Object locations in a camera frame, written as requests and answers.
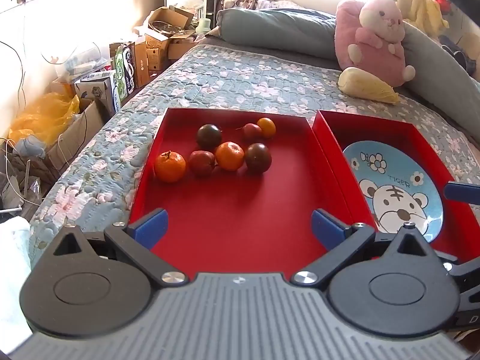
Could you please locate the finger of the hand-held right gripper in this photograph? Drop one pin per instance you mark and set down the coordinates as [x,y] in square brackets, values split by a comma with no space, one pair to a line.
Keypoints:
[461,192]
[465,273]

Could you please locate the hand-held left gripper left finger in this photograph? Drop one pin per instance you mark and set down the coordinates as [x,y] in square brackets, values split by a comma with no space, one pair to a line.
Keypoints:
[150,227]

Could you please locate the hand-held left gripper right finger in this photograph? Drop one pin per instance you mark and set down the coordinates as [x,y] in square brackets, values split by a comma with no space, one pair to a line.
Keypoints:
[330,228]

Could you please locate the blue cartoon tiger plate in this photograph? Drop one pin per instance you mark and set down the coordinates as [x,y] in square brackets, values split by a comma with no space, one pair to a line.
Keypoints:
[393,191]

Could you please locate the red cardboard box base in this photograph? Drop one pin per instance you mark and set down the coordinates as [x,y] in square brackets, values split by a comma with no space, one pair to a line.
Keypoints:
[405,135]

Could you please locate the red cardboard box lid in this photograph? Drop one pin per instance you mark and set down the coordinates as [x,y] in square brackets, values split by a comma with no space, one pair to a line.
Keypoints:
[243,210]

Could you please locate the mandarin with green stem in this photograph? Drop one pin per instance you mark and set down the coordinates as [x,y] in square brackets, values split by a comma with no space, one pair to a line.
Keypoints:
[170,167]

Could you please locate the dark purple plum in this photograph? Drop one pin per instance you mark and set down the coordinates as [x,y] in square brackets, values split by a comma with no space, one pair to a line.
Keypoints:
[209,136]
[258,157]

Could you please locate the large worn cardboard box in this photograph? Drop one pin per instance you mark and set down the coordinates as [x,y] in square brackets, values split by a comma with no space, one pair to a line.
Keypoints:
[78,135]

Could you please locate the small orange mandarin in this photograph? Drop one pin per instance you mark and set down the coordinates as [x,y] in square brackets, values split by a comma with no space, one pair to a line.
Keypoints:
[267,127]

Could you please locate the small red plum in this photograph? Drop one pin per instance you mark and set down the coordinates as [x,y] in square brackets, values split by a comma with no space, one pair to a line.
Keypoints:
[251,130]

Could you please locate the dark blue clothes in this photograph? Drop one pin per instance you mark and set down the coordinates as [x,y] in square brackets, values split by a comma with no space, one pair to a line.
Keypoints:
[459,54]

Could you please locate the napa cabbage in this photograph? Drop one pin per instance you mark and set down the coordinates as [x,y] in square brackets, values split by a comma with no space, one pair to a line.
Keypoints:
[365,85]

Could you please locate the white cloth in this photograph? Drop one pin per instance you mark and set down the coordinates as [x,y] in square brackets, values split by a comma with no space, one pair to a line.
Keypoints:
[13,270]

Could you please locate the white and blue box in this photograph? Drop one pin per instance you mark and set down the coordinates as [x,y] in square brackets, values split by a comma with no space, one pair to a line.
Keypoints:
[97,92]

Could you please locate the yellow plastic bag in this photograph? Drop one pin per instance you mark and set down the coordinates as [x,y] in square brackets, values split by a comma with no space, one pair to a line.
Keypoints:
[45,116]

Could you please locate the green and white carton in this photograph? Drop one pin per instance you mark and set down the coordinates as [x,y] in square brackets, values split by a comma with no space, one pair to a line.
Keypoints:
[123,69]

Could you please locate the floral quilted bedspread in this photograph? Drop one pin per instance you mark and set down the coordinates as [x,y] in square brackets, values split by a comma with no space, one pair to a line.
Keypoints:
[225,78]

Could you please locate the brown cardboard box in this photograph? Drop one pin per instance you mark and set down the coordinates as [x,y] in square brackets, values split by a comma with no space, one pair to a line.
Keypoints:
[150,58]

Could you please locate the pink plush rabbit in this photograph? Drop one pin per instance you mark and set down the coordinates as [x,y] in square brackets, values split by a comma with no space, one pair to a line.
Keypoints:
[371,45]

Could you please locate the clear plastic bin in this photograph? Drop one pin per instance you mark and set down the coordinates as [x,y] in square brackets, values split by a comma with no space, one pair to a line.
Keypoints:
[84,62]

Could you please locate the yellow plush toy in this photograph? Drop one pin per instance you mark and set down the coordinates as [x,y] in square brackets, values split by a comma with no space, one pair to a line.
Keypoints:
[420,7]

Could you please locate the metal pot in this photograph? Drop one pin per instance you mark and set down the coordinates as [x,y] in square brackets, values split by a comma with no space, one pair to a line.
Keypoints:
[163,28]

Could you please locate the grey-blue rolled duvet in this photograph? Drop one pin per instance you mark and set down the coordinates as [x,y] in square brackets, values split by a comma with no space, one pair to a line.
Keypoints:
[277,30]

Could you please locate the pale green container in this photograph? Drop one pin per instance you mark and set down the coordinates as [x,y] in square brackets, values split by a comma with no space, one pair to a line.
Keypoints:
[203,25]

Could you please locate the open cardboard box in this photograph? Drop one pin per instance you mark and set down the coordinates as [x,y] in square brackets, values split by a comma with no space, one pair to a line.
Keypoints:
[168,18]

